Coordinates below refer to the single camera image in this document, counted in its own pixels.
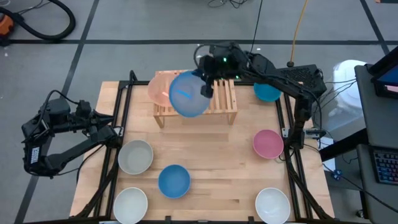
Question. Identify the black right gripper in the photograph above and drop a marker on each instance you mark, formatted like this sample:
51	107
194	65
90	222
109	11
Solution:
208	67

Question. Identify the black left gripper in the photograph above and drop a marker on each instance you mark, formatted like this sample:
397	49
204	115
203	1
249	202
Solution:
82	124

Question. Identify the light blue bowl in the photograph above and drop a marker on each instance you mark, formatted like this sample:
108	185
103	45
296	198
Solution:
186	105

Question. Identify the beige grey bowl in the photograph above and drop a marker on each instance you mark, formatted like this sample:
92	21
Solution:
135	157

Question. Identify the teal bowl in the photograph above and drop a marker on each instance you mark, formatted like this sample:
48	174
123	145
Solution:
265	93

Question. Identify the pink bowl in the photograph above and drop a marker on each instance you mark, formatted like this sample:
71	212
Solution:
267	144

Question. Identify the white bowl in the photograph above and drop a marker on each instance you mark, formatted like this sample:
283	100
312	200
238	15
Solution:
130	206
272	206

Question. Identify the deep blue bowl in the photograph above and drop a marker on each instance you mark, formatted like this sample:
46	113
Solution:
174	182

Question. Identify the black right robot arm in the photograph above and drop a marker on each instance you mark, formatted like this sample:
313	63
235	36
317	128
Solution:
280	81

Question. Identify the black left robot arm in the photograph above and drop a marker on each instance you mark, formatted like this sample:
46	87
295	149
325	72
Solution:
71	154

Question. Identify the wooden slatted shelf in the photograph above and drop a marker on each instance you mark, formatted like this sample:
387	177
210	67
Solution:
222	99

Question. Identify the black power adapter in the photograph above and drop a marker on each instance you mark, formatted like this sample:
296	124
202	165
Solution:
315	133

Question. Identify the orange vacuum cleaner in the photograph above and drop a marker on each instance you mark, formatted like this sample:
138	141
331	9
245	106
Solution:
5	26

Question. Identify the white round bin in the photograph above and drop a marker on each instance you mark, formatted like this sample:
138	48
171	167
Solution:
345	93

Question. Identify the grey desk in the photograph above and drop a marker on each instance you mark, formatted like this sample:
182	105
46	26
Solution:
382	124

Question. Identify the computer monitor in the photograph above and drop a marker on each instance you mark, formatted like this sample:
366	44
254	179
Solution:
388	77

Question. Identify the backlit keyboard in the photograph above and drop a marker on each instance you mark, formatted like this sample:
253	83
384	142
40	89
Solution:
387	165

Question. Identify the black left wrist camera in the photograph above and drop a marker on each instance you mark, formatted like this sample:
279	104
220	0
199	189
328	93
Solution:
84	108

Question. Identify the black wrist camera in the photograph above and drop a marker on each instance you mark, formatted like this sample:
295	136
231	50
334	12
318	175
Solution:
224	51
84	108

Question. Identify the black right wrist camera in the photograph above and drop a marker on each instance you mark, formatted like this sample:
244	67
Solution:
224	51

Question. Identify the black aluminium table frame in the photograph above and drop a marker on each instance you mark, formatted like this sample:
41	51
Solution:
140	83

